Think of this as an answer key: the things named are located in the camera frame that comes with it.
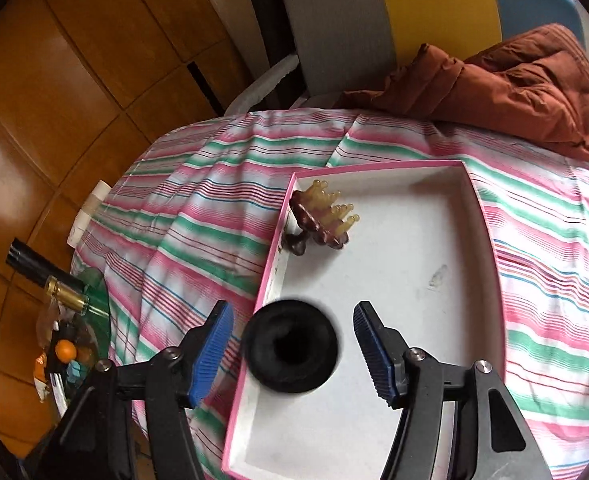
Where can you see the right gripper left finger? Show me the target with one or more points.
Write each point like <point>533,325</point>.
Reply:
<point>203,349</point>

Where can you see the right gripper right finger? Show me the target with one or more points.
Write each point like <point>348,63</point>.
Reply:
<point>383,349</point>

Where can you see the black capped grey jar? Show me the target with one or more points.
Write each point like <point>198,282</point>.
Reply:
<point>291,346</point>

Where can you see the brown scalp massager brush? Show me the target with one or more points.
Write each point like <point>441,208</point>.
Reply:
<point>320,218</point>

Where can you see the pink white tray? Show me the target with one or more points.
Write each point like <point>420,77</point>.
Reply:
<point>418,260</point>

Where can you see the striped bedspread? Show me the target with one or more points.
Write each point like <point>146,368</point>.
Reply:
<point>191,221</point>

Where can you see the glass side table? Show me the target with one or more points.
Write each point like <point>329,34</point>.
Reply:
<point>71,343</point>

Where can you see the black gold bottle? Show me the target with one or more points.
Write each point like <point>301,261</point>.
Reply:
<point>58,284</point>

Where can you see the rust brown quilt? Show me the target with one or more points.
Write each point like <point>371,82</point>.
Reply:
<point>534,86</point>

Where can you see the grey yellow blue headboard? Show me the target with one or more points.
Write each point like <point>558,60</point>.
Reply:
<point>350,44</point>

